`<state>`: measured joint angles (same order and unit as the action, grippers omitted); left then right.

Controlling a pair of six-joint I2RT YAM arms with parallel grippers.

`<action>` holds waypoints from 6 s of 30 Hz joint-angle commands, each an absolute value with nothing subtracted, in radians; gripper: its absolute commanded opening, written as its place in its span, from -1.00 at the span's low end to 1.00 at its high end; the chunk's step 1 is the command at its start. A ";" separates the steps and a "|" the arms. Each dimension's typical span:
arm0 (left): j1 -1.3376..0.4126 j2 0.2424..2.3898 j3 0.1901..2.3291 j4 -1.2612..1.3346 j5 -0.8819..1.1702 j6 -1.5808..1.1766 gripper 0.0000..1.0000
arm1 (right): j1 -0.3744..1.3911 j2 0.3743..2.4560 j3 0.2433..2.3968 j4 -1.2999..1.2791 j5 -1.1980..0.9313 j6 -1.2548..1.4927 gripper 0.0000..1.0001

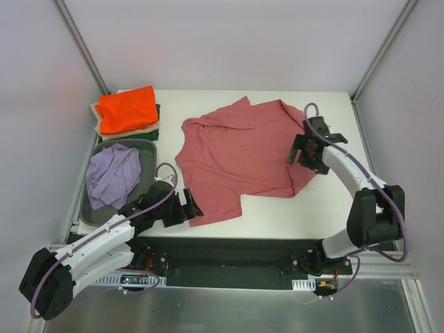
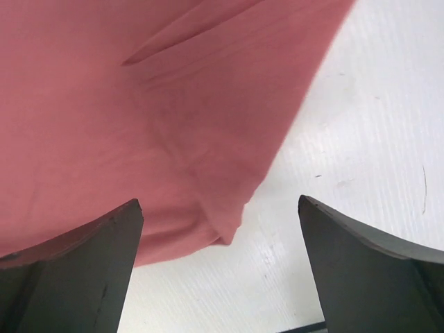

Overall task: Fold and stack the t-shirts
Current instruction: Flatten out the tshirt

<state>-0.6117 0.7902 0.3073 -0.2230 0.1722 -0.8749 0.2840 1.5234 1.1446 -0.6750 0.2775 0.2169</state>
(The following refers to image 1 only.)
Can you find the pink t shirt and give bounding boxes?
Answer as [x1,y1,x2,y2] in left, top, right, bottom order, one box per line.
[176,96,315,227]

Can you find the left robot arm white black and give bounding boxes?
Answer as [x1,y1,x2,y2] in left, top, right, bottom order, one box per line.
[19,180,203,321]

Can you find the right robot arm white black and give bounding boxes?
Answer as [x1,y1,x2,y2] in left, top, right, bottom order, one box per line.
[288,117,405,276]

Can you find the lilac crumpled t shirt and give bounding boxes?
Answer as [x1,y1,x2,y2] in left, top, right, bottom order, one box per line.
[86,143,142,210]

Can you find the beige folded t shirt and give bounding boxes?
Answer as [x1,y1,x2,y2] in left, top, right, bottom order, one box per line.
[89,102,160,142]

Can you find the orange folded t shirt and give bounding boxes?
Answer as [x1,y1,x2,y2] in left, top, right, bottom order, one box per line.
[94,85,159,135]

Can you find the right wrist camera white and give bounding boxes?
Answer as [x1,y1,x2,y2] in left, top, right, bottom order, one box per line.
[324,133,348,144]

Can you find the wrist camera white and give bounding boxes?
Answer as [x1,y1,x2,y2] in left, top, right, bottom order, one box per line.
[324,133,348,144]
[154,174,176,186]

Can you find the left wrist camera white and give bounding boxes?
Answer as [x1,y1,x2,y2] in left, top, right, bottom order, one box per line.
[154,174,176,186]

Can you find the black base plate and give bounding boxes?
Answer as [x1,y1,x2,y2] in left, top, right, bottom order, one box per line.
[105,237,353,289]

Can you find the left white cable duct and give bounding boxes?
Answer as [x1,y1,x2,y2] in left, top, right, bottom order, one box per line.
[92,272,167,288]

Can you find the white cable duct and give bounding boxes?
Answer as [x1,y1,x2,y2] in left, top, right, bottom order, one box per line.
[291,277,316,292]
[92,272,167,288]

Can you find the aluminium rail front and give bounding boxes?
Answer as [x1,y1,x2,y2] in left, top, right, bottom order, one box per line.
[357,252,419,280]

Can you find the right white cable duct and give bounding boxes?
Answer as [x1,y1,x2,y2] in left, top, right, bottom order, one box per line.
[291,277,316,292]

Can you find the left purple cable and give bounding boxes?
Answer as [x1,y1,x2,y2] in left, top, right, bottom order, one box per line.
[29,162,180,319]

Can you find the right aluminium frame post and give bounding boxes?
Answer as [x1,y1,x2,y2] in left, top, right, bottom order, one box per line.
[350,0,419,105]

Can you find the aluminium frame post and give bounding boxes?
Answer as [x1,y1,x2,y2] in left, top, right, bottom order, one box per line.
[350,0,419,105]
[52,0,110,95]

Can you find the left aluminium frame post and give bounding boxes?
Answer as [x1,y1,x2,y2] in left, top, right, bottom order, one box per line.
[52,0,110,95]

